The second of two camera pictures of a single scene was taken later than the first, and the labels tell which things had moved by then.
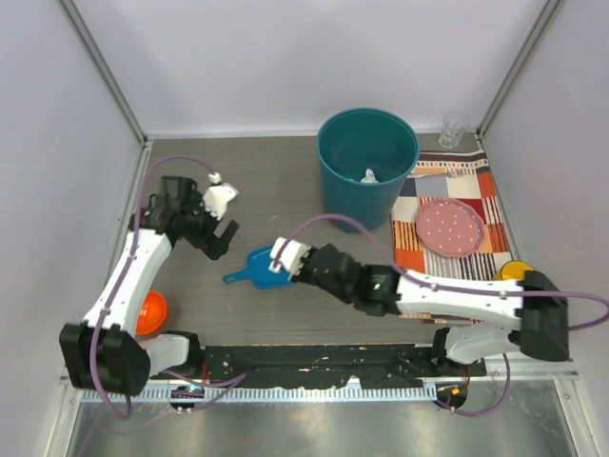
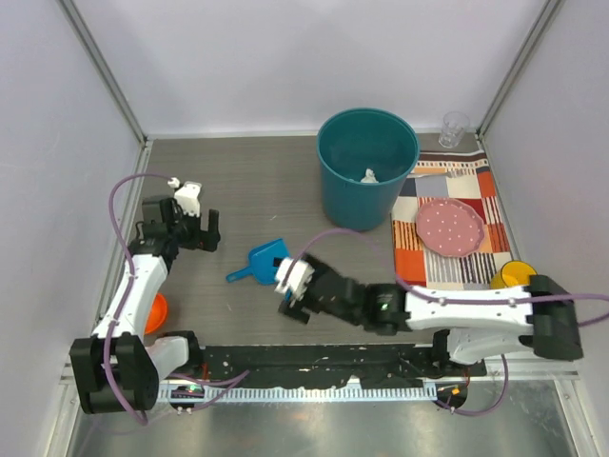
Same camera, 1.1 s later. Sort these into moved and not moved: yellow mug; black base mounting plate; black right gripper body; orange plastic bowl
Moved: black right gripper body
Not moved: orange plastic bowl; yellow mug; black base mounting plate
